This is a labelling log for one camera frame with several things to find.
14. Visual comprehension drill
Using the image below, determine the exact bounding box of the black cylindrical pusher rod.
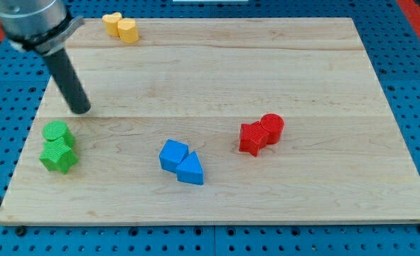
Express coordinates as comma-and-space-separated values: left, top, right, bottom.
43, 48, 91, 114

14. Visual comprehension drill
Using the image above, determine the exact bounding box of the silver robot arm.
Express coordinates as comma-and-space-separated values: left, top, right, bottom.
0, 0, 91, 114

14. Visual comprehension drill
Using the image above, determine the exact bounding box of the light wooden board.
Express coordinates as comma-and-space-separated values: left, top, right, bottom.
0, 18, 420, 226

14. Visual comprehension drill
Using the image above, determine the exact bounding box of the green cylinder block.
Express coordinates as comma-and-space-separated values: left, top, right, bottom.
42, 120, 75, 147

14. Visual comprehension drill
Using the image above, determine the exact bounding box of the green star block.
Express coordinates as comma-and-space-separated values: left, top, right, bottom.
39, 138, 79, 174

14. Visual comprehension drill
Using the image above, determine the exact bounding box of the yellow heart block left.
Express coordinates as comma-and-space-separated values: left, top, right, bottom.
102, 12, 122, 37

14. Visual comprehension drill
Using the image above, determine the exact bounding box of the yellow heart block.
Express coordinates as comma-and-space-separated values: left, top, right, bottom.
117, 18, 139, 43
102, 12, 122, 37

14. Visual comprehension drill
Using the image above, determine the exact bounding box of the yellow heart block right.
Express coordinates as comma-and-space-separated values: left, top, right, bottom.
117, 18, 139, 43

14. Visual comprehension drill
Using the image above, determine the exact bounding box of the blue cube block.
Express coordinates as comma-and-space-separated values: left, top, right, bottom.
158, 139, 189, 173

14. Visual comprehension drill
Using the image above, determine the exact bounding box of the blue triangle block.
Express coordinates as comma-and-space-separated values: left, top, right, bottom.
176, 151, 204, 185

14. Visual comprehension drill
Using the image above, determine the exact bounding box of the red star block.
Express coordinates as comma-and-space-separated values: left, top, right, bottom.
239, 121, 269, 156

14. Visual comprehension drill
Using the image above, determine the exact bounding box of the red cylinder block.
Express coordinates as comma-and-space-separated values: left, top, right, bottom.
260, 113, 285, 144

